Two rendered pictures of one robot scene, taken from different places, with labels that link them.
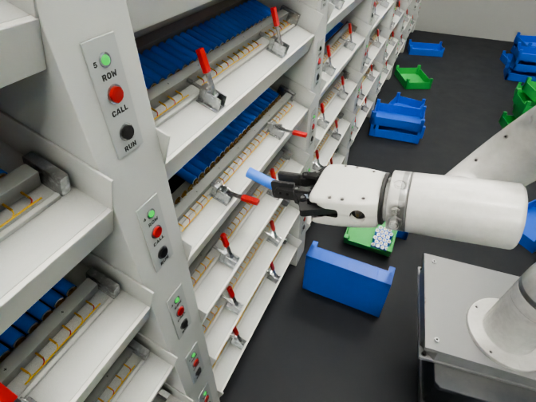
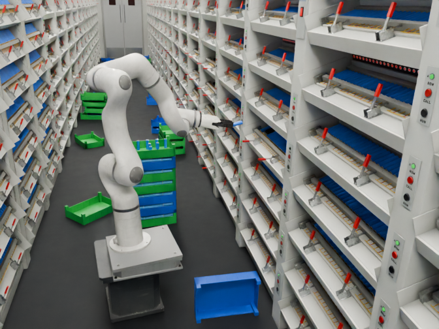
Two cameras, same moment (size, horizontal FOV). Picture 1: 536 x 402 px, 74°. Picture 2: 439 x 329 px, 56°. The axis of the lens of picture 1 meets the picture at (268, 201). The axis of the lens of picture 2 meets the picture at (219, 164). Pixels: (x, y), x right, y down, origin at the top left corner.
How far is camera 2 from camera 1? 243 cm
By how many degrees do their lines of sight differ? 108
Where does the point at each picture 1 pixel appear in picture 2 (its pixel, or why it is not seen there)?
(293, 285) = (260, 303)
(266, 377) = (232, 262)
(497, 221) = not seen: hidden behind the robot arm
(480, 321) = (144, 238)
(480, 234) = not seen: hidden behind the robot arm
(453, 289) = (160, 247)
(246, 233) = (261, 185)
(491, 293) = (138, 253)
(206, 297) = (249, 171)
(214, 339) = (248, 203)
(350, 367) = not seen: hidden behind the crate
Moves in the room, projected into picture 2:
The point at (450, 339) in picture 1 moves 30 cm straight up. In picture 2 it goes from (157, 230) to (154, 174)
